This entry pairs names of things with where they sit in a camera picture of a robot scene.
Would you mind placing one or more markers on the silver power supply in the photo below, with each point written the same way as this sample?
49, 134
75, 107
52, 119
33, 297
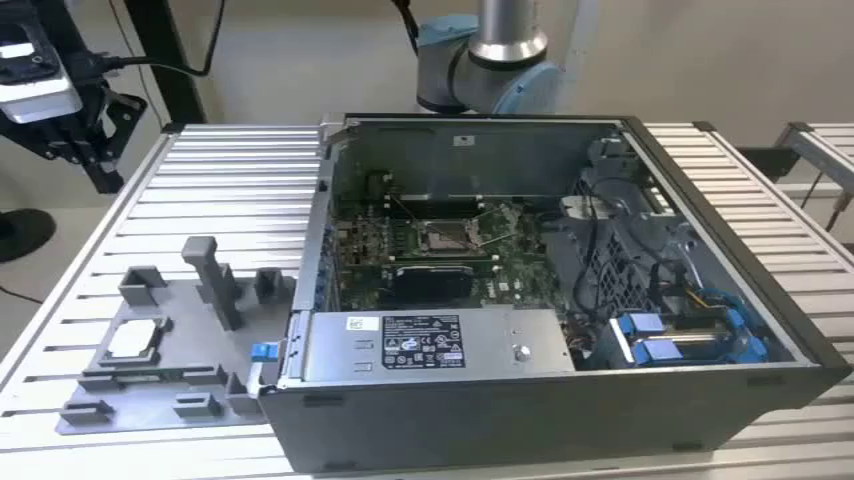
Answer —
507, 345

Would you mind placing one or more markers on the black RAM slot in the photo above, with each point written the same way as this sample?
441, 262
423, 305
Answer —
433, 196
433, 199
433, 205
433, 202

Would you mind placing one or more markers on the black graphics card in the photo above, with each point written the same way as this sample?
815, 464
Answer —
433, 285

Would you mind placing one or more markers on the grey perforated disk bay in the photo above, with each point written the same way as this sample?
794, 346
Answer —
620, 280

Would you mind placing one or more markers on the grey parts rack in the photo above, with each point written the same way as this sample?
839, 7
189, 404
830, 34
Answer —
187, 325

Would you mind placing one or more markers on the green motherboard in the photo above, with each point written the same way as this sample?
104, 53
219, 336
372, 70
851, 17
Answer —
520, 280

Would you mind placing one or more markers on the silver CPU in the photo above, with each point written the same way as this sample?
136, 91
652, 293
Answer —
135, 339

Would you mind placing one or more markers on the white case sticker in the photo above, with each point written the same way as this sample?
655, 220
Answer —
463, 140

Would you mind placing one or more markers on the black table bracket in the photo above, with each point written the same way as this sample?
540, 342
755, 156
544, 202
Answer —
767, 162

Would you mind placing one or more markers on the neighbouring metal slat table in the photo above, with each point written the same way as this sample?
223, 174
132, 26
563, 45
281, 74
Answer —
827, 145

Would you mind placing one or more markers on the silver case latch lever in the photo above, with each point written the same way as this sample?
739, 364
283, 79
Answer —
256, 375

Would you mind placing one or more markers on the thin metal locking lever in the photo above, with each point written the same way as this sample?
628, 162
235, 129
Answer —
404, 207

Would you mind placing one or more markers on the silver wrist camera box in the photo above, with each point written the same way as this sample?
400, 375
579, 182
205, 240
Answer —
33, 102

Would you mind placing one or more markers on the black open PC case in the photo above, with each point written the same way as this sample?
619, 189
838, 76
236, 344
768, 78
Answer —
467, 425

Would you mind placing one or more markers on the round black stand base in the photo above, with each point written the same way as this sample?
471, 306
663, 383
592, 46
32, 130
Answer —
22, 235

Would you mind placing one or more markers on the green RAM stick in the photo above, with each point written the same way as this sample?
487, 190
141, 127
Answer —
136, 373

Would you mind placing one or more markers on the blue case latch tab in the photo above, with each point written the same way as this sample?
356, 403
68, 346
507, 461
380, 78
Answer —
263, 351

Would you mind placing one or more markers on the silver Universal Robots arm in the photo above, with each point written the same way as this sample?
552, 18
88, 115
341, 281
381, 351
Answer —
440, 75

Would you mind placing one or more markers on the black stand pole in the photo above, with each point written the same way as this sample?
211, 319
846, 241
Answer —
176, 90

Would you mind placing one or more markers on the CPU socket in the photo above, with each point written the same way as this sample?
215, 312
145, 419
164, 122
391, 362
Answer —
447, 240

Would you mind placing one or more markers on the hard disk in blue carrier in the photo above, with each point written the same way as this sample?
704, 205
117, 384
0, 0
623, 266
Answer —
656, 350
643, 322

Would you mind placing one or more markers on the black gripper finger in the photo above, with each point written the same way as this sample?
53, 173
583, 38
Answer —
46, 148
103, 177

